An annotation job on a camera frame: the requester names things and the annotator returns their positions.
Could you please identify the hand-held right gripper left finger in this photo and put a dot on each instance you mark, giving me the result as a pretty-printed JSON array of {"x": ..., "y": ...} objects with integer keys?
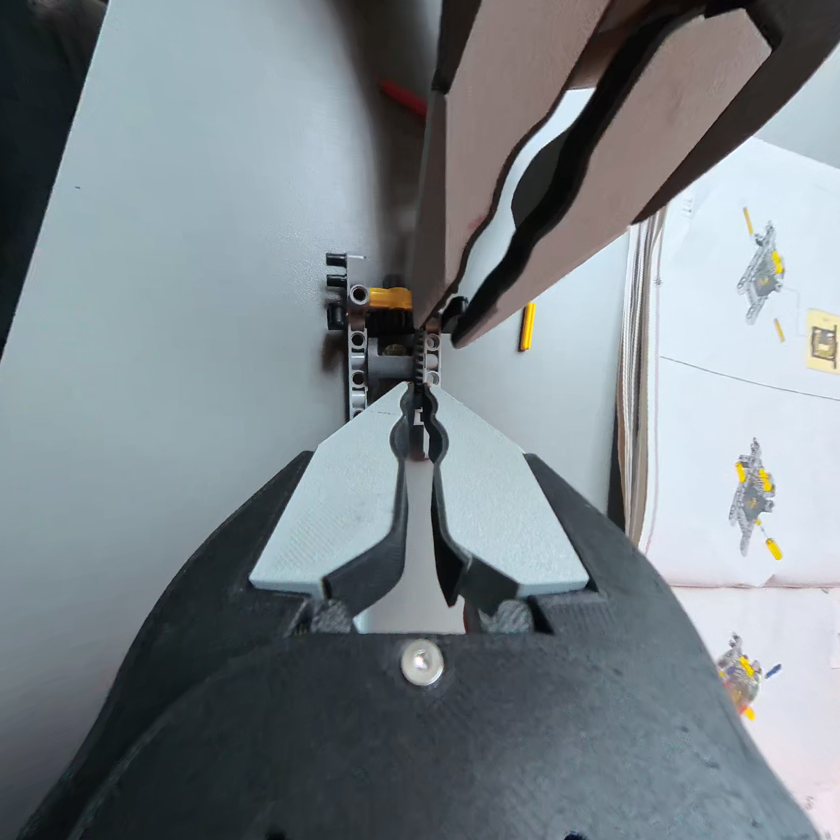
[{"x": 341, "y": 512}]

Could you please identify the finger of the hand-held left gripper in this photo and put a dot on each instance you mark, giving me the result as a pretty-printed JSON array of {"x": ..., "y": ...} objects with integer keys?
[
  {"x": 499, "y": 131},
  {"x": 669, "y": 131}
]

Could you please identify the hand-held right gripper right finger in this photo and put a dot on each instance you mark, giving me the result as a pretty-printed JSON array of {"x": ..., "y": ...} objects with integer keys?
[{"x": 505, "y": 518}]

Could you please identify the grey lego frame assembly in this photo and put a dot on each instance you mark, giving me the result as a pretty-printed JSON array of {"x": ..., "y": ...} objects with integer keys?
[{"x": 358, "y": 341}]

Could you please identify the red lego axle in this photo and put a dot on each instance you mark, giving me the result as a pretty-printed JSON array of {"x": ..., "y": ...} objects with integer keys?
[{"x": 403, "y": 97}]

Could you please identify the yellow lego axle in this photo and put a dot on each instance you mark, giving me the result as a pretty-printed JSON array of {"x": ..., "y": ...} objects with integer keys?
[{"x": 526, "y": 326}]

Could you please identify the lego instruction booklet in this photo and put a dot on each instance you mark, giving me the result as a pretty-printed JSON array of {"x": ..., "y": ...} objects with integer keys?
[{"x": 722, "y": 394}]

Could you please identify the person's dark clothing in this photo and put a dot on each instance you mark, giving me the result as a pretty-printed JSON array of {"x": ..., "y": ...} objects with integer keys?
[{"x": 39, "y": 131}]

